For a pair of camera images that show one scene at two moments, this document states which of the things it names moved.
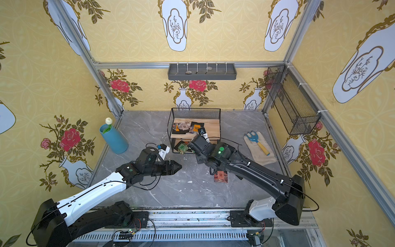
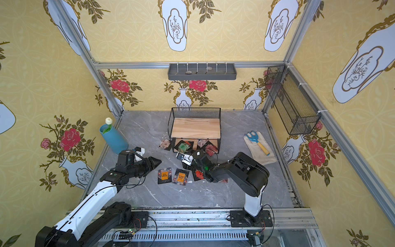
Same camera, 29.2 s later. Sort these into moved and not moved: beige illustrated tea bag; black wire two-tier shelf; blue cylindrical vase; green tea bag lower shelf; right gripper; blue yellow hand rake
Moved: beige illustrated tea bag; right gripper
Not moved: blue cylindrical vase; blue yellow hand rake; green tea bag lower shelf; black wire two-tier shelf
